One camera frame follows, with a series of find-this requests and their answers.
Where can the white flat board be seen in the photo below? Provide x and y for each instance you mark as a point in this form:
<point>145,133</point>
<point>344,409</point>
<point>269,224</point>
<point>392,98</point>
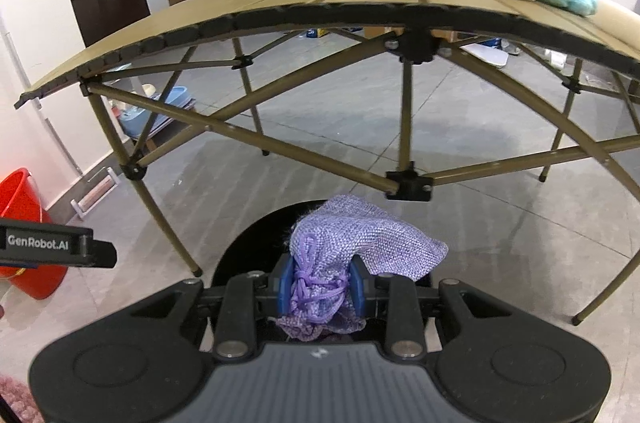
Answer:
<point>484,54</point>

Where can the blue plastic basin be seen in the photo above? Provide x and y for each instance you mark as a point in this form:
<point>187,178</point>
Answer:
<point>160,113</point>

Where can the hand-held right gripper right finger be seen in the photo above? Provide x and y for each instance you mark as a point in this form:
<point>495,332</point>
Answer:
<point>357,288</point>

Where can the red plastic bucket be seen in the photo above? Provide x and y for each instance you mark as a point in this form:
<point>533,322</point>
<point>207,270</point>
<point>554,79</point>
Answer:
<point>25,213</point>

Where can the pink patterned clothing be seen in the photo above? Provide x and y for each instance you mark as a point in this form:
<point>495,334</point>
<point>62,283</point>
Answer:
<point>12,398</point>

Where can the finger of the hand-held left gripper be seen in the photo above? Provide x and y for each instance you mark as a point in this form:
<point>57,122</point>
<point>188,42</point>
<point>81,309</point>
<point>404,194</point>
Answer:
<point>105,255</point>

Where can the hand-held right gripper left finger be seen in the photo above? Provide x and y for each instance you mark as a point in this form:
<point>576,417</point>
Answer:
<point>285,288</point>

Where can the white pink floor brush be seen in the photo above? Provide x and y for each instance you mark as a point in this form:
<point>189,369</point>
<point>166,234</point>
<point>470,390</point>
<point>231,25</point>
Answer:
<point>95,195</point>

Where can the black trash bin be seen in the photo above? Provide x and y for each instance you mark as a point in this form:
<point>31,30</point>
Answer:
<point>250,248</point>

